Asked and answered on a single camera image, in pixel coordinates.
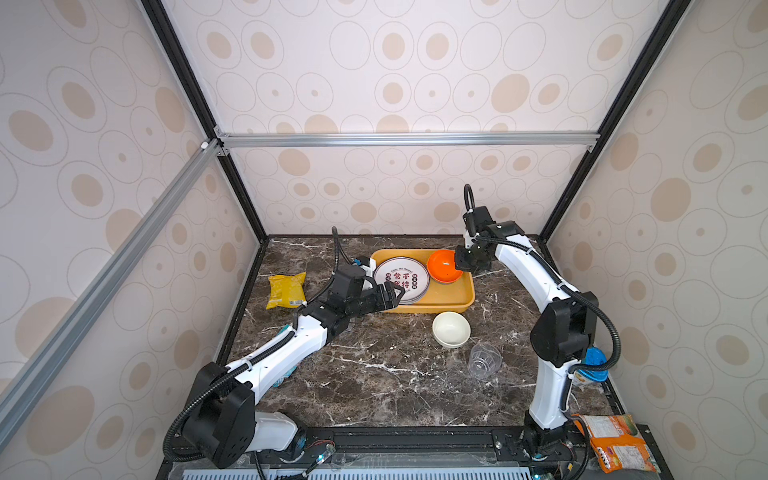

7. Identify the orange white bowl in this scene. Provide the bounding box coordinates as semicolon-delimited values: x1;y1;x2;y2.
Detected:
427;249;463;284

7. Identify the cream white bowl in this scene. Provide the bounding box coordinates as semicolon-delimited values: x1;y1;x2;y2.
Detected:
432;312;471;349

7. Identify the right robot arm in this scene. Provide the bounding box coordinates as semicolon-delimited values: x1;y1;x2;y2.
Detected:
455;200;622;432

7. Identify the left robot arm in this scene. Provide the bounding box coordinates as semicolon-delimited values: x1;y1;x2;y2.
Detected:
162;264;406;468

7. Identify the yellow plastic bin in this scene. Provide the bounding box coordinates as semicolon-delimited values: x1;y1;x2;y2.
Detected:
372;249;475;314

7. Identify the yellow snack bag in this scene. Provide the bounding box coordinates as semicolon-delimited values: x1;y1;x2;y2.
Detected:
266;272;306;310

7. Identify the teal packet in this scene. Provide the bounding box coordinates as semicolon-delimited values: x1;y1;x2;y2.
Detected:
272;325;300;388

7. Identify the clear cup right front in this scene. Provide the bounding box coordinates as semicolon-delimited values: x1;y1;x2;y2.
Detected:
468;342;503;380

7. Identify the orange snack packet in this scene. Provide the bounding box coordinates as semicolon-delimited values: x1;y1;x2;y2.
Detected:
574;414;661;473

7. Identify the horizontal aluminium rail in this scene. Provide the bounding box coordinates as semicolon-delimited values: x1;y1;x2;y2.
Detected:
219;131;600;149

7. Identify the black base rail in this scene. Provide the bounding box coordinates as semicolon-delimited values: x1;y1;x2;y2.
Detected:
158;424;673;480

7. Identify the diagonal aluminium rail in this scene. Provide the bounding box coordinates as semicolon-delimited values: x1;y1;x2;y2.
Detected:
1;138;222;448

